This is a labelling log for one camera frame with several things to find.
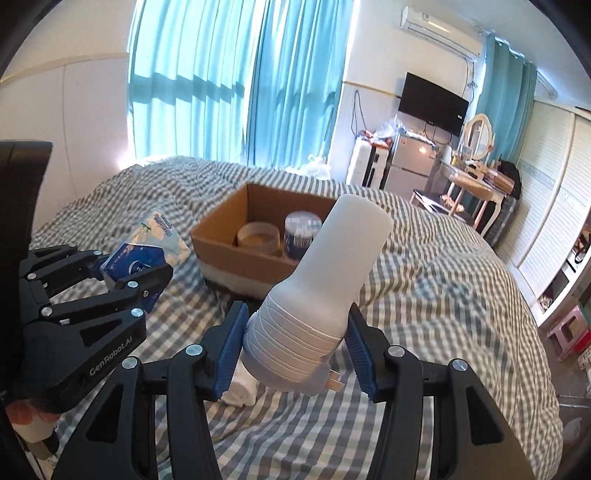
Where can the silver fridge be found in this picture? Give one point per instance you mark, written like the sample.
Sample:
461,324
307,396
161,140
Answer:
411,161

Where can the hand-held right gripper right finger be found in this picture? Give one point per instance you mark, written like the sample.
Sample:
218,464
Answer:
363,364

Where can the white wardrobe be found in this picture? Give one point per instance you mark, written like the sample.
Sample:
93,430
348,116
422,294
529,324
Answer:
549,194

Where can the pink plastic stool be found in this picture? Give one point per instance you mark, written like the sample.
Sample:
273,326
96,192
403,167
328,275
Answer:
565,330

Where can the cotton swab container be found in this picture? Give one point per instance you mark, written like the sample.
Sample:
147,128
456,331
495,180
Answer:
300,233

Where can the clear plastic bag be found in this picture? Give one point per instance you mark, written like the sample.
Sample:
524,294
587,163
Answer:
314,167

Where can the grey checked blanket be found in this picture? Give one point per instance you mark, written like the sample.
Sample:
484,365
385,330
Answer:
438,300

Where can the white air conditioner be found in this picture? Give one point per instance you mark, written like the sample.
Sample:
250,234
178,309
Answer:
438,27

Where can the oval vanity mirror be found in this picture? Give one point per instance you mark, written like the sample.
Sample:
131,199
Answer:
478,136

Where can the white suitcase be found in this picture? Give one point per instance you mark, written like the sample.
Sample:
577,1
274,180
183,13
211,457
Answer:
362,161

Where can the blue tissue packet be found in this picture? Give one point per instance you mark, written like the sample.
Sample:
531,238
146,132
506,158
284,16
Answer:
152,240

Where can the white dressing table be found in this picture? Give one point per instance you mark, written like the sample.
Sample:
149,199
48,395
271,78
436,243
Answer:
475,187

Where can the black bag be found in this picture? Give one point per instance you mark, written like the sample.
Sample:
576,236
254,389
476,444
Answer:
510,177

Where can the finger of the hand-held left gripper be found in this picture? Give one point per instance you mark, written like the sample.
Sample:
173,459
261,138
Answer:
60,265
106,323

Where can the black television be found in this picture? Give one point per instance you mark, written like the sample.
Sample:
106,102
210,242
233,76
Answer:
431,104

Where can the cardboard box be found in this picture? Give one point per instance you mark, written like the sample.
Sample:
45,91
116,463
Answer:
221,249

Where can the brown tape roll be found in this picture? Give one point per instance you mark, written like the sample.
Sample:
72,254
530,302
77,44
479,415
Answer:
258,237

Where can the white rolled cloth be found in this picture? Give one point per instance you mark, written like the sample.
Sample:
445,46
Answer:
240,390

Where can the blue curtain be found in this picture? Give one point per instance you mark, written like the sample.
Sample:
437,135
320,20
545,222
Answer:
300,83
189,78
505,101

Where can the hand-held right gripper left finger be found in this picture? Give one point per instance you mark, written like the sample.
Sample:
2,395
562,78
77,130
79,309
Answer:
227,357

